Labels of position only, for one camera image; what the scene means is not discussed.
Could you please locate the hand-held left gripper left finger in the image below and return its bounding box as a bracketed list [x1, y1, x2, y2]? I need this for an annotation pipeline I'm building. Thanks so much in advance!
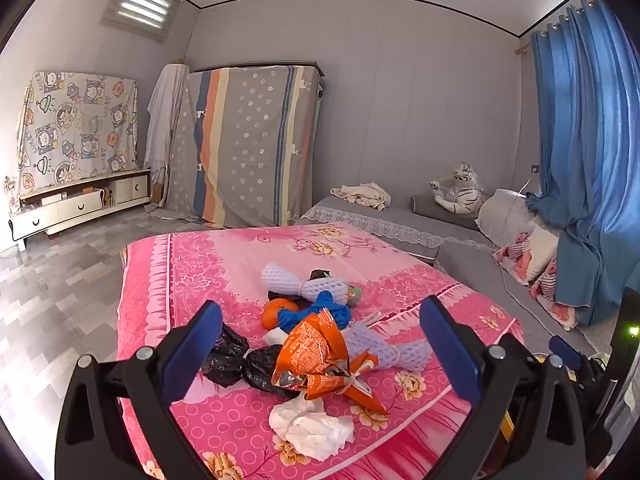
[54, 300, 223, 480]

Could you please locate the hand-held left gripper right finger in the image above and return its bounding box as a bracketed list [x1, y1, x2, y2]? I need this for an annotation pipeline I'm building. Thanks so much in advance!
[419, 296, 588, 480]

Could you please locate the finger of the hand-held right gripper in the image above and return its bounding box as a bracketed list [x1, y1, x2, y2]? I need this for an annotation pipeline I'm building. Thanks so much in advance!
[547, 334, 608, 396]
[502, 332, 548, 361]

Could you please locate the black plastic bag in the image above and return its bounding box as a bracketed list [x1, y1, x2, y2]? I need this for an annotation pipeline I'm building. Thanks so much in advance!
[200, 322, 301, 398]

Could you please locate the white foam fruit net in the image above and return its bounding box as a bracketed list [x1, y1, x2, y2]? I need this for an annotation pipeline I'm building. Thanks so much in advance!
[345, 324, 433, 373]
[261, 261, 351, 306]

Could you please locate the yellow bin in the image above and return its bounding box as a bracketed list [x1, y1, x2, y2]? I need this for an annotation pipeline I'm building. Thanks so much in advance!
[497, 407, 516, 453]

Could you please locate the orange fruit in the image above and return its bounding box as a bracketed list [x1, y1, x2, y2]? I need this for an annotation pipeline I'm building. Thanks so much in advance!
[262, 298, 296, 331]

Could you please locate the orange snack wrapper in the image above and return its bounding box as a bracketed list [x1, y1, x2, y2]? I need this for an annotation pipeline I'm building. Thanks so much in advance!
[272, 308, 391, 417]

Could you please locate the blue plastic bag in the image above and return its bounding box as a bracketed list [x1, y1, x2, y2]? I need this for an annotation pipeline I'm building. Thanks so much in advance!
[277, 291, 352, 333]

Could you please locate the white tissue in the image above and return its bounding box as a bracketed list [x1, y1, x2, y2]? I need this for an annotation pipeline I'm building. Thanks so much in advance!
[269, 392, 355, 462]

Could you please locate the baby print cushion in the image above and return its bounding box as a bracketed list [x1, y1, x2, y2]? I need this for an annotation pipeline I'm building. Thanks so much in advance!
[492, 225, 561, 286]
[529, 257, 581, 332]

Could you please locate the pink floral blanket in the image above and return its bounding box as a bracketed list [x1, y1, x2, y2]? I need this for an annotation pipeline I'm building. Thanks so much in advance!
[116, 222, 526, 480]

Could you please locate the white lace cushion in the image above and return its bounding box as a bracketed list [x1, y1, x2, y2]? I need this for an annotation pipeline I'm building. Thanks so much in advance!
[475, 188, 538, 246]

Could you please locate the grey pillow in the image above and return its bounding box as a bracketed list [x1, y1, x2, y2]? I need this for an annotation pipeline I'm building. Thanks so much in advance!
[411, 194, 483, 226]

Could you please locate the grey sofa with lace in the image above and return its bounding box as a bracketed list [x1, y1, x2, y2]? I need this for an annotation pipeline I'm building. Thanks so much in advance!
[295, 191, 621, 361]

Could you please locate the white plush tiger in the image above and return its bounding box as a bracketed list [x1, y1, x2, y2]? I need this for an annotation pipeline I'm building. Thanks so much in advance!
[430, 161, 488, 217]

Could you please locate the cream crumpled cloth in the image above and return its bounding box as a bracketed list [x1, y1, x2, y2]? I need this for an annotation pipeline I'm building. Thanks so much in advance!
[330, 181, 392, 211]

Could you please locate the cream TV cabinet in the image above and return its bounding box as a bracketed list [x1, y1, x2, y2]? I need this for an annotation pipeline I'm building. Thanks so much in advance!
[9, 167, 152, 252]

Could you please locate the striped floral grey cloth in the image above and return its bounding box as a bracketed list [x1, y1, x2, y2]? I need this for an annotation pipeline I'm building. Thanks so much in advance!
[165, 62, 323, 228]

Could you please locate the blue curtain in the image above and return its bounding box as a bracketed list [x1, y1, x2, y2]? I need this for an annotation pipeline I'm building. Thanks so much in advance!
[525, 0, 640, 328]

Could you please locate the white draped cloth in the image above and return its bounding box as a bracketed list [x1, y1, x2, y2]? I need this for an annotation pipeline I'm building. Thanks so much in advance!
[145, 62, 191, 206]

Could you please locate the cartoon printed cloth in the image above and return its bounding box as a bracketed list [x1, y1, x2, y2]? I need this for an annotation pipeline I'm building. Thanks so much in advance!
[14, 71, 141, 201]

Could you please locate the curtain rod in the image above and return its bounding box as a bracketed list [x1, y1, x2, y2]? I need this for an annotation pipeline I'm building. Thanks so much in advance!
[514, 0, 603, 57]

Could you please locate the grey window blind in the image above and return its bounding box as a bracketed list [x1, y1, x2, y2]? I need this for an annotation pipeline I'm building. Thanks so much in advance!
[100, 0, 185, 43]

